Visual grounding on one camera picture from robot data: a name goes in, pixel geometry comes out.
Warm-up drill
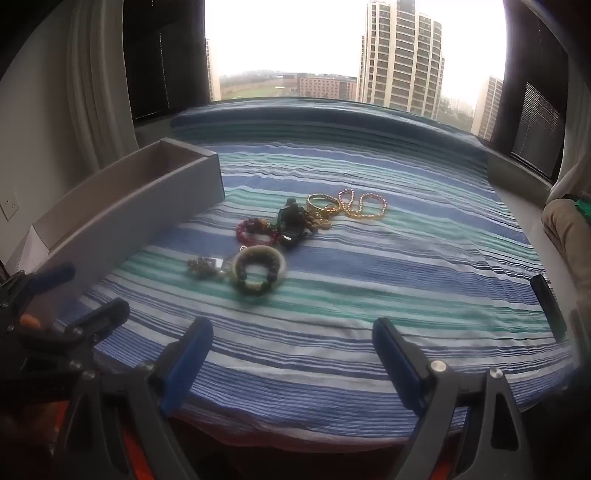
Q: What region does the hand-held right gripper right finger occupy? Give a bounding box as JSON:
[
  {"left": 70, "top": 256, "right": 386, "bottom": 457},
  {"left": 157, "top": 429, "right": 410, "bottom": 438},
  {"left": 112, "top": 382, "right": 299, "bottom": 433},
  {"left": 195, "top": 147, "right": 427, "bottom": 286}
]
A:
[{"left": 372, "top": 318, "right": 543, "bottom": 480}]

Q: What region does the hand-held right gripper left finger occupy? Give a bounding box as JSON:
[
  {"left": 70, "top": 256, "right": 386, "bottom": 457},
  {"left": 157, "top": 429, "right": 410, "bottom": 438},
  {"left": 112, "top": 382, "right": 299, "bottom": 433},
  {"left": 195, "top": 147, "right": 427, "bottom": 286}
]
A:
[{"left": 53, "top": 316, "right": 215, "bottom": 480}]

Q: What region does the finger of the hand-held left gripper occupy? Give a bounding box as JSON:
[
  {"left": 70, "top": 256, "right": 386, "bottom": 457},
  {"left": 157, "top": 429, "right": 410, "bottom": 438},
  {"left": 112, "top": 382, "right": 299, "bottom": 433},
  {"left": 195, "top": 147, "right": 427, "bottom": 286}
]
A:
[
  {"left": 52, "top": 298, "right": 131, "bottom": 352},
  {"left": 10, "top": 262, "right": 76, "bottom": 302}
]

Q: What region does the silver charm trinket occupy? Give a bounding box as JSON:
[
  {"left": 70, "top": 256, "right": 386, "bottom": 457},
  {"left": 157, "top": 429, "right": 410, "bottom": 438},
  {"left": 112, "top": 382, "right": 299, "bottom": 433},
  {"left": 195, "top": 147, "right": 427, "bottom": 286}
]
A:
[{"left": 187, "top": 256, "right": 232, "bottom": 280}]

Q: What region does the dark bead bracelet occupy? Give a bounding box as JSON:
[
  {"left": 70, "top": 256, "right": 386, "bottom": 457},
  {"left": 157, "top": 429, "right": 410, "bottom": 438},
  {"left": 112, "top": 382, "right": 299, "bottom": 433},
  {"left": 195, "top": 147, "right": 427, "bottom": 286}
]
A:
[{"left": 235, "top": 261, "right": 280, "bottom": 296}]

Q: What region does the grey cardboard box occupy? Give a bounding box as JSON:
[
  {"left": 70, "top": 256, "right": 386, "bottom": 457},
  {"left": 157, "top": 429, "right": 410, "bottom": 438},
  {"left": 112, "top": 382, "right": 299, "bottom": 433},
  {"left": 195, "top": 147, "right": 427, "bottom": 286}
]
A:
[{"left": 21, "top": 137, "right": 225, "bottom": 320}]

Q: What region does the cream bangle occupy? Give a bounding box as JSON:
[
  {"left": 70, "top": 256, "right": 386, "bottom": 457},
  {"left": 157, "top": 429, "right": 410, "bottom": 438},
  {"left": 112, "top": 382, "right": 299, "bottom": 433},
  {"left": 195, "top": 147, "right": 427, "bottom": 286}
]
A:
[{"left": 231, "top": 246, "right": 287, "bottom": 289}]

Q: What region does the red bead bracelet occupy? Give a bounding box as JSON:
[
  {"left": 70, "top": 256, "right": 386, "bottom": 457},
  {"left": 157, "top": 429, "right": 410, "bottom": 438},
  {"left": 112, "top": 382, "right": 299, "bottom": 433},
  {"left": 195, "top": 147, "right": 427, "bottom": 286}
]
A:
[{"left": 235, "top": 218, "right": 280, "bottom": 247}]

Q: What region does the gold chain necklace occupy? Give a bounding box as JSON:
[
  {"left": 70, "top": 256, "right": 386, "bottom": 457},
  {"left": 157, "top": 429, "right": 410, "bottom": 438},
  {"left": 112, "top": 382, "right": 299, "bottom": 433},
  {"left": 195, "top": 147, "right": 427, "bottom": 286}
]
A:
[{"left": 337, "top": 188, "right": 387, "bottom": 221}]

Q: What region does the dark green bead jewelry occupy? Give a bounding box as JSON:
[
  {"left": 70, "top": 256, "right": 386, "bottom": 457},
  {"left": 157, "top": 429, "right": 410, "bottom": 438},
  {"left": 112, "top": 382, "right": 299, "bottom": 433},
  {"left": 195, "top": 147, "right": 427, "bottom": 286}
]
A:
[{"left": 276, "top": 198, "right": 311, "bottom": 250}]

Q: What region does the gold bracelet with pendants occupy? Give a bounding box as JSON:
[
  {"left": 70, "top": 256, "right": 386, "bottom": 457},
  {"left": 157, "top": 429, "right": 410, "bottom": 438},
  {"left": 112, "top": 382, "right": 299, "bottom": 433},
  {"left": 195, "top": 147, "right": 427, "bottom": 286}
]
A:
[{"left": 306, "top": 193, "right": 343, "bottom": 232}]

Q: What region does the blue green striped blanket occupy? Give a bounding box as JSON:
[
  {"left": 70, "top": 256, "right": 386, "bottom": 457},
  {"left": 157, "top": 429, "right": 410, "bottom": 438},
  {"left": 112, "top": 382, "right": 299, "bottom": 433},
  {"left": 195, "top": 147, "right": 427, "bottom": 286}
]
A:
[{"left": 76, "top": 102, "right": 575, "bottom": 450}]

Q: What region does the black phone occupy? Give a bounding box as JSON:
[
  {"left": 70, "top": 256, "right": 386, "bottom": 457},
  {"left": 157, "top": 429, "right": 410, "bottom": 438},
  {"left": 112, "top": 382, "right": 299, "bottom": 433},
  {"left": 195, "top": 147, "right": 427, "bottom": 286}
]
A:
[{"left": 530, "top": 274, "right": 568, "bottom": 342}]

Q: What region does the white curtain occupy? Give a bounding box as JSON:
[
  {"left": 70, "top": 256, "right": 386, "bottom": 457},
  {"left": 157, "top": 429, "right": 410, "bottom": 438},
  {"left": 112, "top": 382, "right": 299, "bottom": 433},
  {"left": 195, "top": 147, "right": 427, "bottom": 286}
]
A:
[
  {"left": 545, "top": 46, "right": 591, "bottom": 204},
  {"left": 67, "top": 0, "right": 139, "bottom": 171}
]

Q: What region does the beige and green fabric bundle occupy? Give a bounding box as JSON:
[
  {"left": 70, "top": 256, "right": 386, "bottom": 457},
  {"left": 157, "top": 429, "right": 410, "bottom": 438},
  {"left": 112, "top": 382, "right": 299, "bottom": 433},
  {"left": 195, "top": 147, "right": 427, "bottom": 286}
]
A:
[{"left": 541, "top": 198, "right": 591, "bottom": 296}]

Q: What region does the dark window blind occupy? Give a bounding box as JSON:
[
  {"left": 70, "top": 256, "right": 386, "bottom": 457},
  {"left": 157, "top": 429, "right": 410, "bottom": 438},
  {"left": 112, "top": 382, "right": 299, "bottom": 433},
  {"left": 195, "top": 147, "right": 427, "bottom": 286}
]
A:
[
  {"left": 489, "top": 0, "right": 570, "bottom": 182},
  {"left": 122, "top": 0, "right": 213, "bottom": 123}
]

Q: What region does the slim apartment building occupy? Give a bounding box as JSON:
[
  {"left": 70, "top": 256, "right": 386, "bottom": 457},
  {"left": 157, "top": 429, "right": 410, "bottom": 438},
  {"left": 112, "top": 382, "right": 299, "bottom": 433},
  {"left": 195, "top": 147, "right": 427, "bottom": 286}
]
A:
[{"left": 471, "top": 76, "right": 504, "bottom": 139}]

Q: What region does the low brick building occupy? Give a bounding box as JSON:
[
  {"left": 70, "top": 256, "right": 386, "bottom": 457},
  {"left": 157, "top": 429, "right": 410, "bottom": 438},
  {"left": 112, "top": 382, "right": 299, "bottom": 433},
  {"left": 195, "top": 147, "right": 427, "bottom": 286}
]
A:
[{"left": 298, "top": 74, "right": 359, "bottom": 99}]

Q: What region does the tall apartment building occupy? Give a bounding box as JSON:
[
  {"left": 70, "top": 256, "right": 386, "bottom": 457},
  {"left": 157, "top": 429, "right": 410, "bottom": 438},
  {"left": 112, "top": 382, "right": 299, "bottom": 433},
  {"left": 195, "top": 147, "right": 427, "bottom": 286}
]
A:
[{"left": 358, "top": 0, "right": 445, "bottom": 121}]

